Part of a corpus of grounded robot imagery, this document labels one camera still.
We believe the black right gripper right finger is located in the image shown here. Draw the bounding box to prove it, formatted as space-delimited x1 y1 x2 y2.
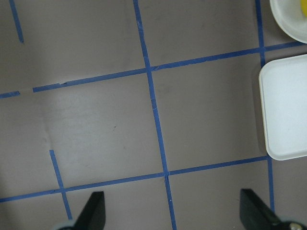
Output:
239 189 285 230

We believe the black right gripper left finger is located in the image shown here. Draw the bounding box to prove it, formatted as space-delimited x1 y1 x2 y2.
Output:
72 191 106 230

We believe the yellow lemon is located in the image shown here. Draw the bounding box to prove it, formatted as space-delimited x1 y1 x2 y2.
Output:
300 0 307 17

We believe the white round bowl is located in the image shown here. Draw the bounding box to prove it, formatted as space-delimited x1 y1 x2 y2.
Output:
270 0 307 44

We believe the white square plate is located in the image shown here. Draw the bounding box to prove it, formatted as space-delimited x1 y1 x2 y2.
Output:
259 55 307 161

